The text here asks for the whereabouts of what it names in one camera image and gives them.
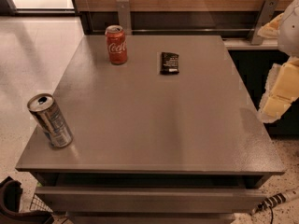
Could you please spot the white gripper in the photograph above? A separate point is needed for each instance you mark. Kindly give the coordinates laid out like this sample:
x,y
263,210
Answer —
x,y
290,32

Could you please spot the red coke can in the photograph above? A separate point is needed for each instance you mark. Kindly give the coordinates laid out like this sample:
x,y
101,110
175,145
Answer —
x,y
116,44

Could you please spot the silver redbull can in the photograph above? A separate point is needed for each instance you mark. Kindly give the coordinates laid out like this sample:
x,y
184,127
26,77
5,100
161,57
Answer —
x,y
50,119

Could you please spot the grey drawer cabinet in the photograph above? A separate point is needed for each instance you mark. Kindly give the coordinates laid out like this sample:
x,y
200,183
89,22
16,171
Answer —
x,y
148,148

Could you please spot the dark brown object on floor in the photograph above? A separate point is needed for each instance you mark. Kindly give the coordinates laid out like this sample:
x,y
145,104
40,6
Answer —
x,y
10,201

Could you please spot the right metal bracket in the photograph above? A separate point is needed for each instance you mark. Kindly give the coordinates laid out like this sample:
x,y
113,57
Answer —
x,y
264,16

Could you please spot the metal bracket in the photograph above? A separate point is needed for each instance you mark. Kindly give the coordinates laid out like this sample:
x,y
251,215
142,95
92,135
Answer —
x,y
264,16
124,15

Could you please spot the left metal bracket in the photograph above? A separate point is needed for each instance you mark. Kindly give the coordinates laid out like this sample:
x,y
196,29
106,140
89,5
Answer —
x,y
124,15

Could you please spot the wire mesh basket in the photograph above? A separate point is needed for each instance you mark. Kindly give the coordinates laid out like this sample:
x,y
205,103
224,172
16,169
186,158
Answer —
x,y
37,204

